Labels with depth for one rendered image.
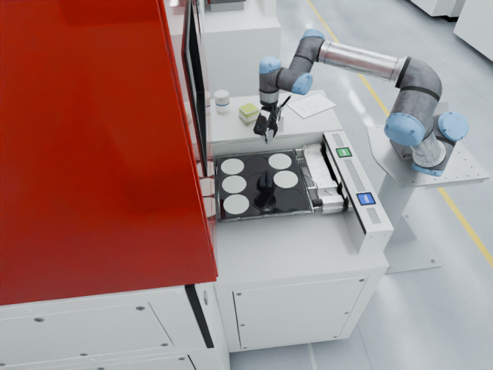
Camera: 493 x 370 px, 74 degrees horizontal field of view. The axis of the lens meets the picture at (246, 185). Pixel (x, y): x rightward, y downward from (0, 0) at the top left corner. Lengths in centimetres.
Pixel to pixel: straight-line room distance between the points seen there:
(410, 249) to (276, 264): 134
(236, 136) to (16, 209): 106
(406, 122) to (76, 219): 89
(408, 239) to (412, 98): 147
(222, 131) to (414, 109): 81
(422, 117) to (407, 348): 135
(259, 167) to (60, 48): 112
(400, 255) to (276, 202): 125
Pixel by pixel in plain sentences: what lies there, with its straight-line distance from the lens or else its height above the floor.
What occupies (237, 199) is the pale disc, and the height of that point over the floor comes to 90.
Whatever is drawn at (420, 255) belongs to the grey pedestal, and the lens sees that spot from 240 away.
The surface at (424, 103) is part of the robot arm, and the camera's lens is 111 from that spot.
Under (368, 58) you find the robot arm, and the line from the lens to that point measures 117.
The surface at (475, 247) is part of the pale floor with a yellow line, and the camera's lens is 263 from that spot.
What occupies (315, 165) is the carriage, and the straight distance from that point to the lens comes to 147.
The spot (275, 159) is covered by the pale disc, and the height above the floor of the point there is 90.
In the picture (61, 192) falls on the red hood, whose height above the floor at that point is 154.
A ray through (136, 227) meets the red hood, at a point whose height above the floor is 144.
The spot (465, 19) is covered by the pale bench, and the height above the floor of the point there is 28.
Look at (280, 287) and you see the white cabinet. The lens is 125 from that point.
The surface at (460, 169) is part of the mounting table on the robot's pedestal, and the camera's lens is 176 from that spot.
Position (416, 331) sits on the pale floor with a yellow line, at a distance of 216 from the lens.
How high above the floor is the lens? 187
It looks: 47 degrees down
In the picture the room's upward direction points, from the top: 3 degrees counter-clockwise
